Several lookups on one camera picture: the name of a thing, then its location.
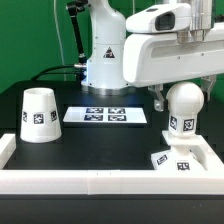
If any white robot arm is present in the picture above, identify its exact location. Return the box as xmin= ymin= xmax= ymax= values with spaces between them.
xmin=82 ymin=0 xmax=224 ymax=111

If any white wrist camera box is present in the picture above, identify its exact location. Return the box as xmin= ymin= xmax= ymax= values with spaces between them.
xmin=126 ymin=3 xmax=191 ymax=34

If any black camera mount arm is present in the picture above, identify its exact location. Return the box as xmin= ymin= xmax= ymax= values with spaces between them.
xmin=66 ymin=0 xmax=88 ymax=64

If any white marker tag plate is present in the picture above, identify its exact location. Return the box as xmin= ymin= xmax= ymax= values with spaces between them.
xmin=63 ymin=107 xmax=147 ymax=124

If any white lamp base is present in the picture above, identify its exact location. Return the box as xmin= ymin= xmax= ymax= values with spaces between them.
xmin=151 ymin=131 xmax=205 ymax=172

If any white conical lamp shade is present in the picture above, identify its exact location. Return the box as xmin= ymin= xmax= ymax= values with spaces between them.
xmin=20 ymin=87 xmax=61 ymax=143

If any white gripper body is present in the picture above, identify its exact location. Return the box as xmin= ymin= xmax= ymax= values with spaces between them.
xmin=123 ymin=23 xmax=224 ymax=87

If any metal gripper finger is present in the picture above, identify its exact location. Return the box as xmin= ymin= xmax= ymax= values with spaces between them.
xmin=149 ymin=84 xmax=164 ymax=112
xmin=201 ymin=75 xmax=217 ymax=102

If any white U-shaped fence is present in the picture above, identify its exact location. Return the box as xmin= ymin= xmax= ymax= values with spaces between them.
xmin=0 ymin=134 xmax=224 ymax=195

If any white thin cable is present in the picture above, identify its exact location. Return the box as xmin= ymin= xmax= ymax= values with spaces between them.
xmin=53 ymin=0 xmax=68 ymax=82

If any black cable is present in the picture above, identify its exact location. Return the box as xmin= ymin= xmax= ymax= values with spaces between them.
xmin=31 ymin=64 xmax=88 ymax=82

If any white lamp bulb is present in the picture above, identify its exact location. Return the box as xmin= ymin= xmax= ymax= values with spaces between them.
xmin=166 ymin=82 xmax=204 ymax=138

